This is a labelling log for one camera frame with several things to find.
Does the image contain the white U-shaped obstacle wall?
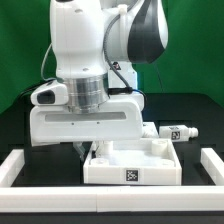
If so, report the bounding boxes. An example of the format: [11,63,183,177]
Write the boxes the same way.
[0,149,224,213]

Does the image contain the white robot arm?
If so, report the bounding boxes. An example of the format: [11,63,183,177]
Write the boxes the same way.
[30,0,168,150]

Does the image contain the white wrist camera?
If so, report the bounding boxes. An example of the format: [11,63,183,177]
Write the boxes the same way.
[31,81,69,106]

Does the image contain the white square tabletop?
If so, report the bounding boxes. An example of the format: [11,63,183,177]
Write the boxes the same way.
[83,138,182,186]

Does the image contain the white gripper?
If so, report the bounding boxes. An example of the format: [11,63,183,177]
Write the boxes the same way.
[30,97,143,161]

